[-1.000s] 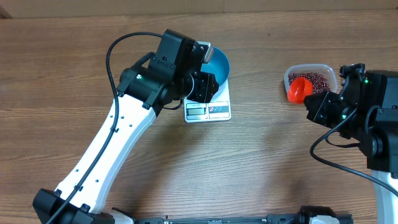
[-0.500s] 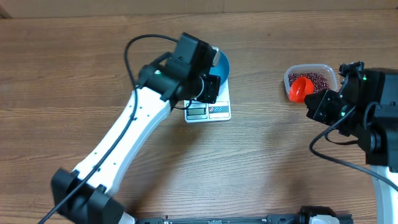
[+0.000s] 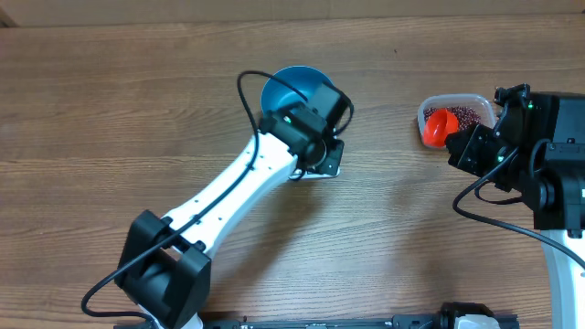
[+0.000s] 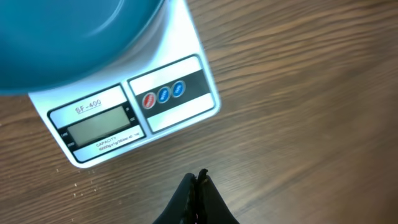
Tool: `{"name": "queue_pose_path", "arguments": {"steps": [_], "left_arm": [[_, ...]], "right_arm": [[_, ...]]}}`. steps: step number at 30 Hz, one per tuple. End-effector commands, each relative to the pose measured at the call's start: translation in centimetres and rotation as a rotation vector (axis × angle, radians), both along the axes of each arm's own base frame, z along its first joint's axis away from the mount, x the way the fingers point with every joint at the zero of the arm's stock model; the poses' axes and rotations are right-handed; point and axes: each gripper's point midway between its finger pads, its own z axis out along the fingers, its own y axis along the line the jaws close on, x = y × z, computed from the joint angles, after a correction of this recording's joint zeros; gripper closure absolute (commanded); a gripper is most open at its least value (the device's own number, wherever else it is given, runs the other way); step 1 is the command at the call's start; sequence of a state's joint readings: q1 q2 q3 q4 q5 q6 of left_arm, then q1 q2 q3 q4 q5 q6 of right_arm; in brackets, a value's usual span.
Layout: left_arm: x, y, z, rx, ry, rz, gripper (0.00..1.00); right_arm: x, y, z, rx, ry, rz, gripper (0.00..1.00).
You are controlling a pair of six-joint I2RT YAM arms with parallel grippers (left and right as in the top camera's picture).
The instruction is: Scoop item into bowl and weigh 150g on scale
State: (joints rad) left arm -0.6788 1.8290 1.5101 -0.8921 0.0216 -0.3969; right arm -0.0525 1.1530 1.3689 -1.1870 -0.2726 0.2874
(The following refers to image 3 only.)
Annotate orange plastic measuring scoop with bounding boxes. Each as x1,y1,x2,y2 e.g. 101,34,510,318
422,108,459,148

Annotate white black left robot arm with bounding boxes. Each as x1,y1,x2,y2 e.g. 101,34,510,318
115,82,354,328

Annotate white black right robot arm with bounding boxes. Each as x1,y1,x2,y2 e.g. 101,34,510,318
445,84,584,328

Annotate white digital kitchen scale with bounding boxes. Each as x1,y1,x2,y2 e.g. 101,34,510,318
289,167,341,181

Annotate blue bowl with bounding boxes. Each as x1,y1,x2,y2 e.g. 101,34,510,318
261,66,333,112

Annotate red adzuki beans in container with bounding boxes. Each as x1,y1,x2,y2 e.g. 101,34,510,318
423,106,481,131

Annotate clear plastic bean container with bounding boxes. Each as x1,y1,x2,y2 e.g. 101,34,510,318
417,93,495,149

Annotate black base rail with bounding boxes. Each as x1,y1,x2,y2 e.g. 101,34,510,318
184,302,520,329

